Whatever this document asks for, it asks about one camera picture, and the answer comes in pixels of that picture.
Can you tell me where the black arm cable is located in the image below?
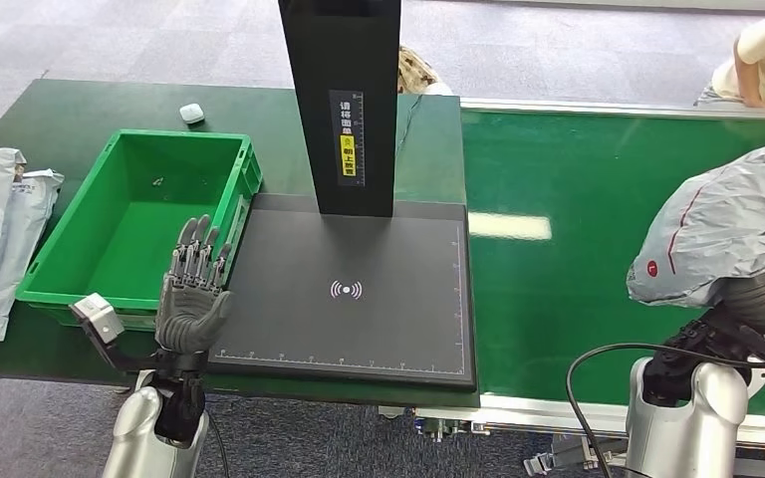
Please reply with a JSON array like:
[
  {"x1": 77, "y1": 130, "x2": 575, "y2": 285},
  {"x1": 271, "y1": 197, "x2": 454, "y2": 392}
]
[
  {"x1": 565, "y1": 342, "x2": 765, "y2": 478},
  {"x1": 204, "y1": 407, "x2": 233, "y2": 478}
]

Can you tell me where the yellow and black label sticker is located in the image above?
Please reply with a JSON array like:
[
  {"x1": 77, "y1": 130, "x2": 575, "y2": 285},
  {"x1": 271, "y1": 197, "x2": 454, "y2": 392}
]
[{"x1": 328, "y1": 89, "x2": 366, "y2": 188}]

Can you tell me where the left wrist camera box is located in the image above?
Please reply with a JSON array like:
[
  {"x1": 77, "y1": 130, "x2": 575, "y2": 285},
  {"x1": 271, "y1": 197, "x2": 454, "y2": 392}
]
[{"x1": 69, "y1": 292, "x2": 128, "y2": 347}]

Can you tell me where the person in patterned clothing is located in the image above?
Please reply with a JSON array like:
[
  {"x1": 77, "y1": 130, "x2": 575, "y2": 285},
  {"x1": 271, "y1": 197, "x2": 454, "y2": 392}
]
[{"x1": 397, "y1": 44, "x2": 454, "y2": 98}]

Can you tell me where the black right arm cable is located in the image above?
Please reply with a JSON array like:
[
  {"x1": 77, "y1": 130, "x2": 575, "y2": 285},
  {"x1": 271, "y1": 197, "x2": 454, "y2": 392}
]
[{"x1": 565, "y1": 342, "x2": 765, "y2": 478}]

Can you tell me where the narrow white printed mailer package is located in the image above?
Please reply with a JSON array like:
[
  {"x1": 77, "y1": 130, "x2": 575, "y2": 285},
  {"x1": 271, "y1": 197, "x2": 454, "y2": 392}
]
[{"x1": 0, "y1": 168, "x2": 66, "y2": 343}]

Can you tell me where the green plastic crate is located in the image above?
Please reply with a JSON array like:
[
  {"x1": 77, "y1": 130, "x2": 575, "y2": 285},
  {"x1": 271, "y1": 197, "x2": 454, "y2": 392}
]
[{"x1": 15, "y1": 128, "x2": 264, "y2": 332}]

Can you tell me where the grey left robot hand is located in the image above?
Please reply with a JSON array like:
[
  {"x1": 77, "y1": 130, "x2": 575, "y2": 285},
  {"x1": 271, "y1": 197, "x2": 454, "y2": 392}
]
[{"x1": 154, "y1": 214, "x2": 234, "y2": 355}]

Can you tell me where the black inbound scanner machine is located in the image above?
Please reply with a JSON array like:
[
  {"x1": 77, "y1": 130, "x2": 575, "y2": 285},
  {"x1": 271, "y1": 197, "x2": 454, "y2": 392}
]
[{"x1": 207, "y1": 0, "x2": 478, "y2": 392}]

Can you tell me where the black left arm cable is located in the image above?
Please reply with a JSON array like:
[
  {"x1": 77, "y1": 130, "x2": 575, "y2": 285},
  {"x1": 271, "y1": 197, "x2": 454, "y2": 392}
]
[{"x1": 204, "y1": 407, "x2": 233, "y2": 478}]

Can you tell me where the grey mailer package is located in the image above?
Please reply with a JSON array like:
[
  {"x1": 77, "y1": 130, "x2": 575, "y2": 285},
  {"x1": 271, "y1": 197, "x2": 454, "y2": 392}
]
[{"x1": 626, "y1": 134, "x2": 765, "y2": 312}]

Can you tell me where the thin black machine cable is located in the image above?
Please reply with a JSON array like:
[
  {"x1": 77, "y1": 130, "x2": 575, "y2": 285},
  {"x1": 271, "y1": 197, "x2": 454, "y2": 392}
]
[{"x1": 394, "y1": 94, "x2": 425, "y2": 157}]

